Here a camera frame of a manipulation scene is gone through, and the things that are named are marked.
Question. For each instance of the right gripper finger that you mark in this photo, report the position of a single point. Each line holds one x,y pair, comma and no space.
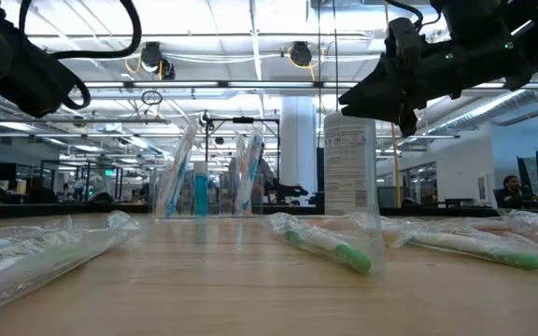
372,98

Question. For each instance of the blue orange toothbrush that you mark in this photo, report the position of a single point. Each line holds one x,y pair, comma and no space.
175,179
251,175

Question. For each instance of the green toothbrush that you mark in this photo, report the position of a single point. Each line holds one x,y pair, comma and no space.
40,259
348,256
474,247

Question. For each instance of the black background robot arm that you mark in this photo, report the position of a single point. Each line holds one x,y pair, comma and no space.
292,191

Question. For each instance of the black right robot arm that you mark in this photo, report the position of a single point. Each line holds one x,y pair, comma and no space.
507,60

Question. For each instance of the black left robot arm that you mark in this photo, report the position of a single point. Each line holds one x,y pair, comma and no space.
17,60

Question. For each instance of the white wipes canister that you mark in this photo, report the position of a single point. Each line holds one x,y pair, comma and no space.
350,168

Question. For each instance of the white building column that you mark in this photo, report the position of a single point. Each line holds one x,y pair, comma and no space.
297,149

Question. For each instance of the person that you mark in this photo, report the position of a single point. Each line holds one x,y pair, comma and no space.
512,191
265,170

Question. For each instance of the dark upright panel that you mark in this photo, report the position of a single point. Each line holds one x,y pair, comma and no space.
526,182

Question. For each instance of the long ceiling light strip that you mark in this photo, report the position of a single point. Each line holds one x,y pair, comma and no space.
203,84

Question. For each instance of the silver ventilation duct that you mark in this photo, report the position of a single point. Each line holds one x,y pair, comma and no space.
484,112

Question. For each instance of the black metal frame rig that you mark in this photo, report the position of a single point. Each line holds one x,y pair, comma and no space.
243,120

